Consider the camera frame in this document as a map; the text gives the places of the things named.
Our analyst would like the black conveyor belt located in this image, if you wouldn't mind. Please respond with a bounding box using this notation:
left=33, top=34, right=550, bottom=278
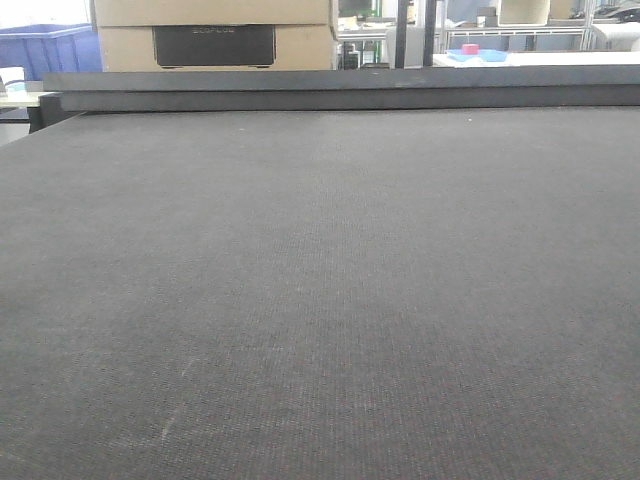
left=1, top=108, right=639, bottom=479

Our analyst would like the small pink block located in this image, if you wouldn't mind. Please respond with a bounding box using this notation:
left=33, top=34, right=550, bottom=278
left=461, top=43, right=480, bottom=56

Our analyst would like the black vertical pole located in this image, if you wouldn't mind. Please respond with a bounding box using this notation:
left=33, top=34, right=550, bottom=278
left=394, top=0, right=410, bottom=70

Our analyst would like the blue tray on table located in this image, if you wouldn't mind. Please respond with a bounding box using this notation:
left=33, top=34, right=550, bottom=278
left=446, top=49, right=508, bottom=63

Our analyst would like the large cardboard box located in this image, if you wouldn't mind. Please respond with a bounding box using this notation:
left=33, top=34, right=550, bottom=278
left=93, top=0, right=338, bottom=72

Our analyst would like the white background table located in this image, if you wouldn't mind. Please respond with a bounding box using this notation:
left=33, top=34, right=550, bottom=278
left=433, top=51, right=639, bottom=68

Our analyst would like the blue plastic crate background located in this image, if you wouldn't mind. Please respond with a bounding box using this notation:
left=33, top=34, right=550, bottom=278
left=1, top=23, right=103, bottom=81

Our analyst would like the white paper cup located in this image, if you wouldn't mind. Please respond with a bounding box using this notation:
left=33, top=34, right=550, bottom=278
left=0, top=66, right=26, bottom=96

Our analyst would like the dark conveyor end rail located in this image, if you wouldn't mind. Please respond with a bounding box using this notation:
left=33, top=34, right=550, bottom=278
left=44, top=65, right=639, bottom=113

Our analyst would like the aluminium frame shelf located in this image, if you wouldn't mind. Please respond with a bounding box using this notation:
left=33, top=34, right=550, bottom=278
left=442, top=0, right=640, bottom=52

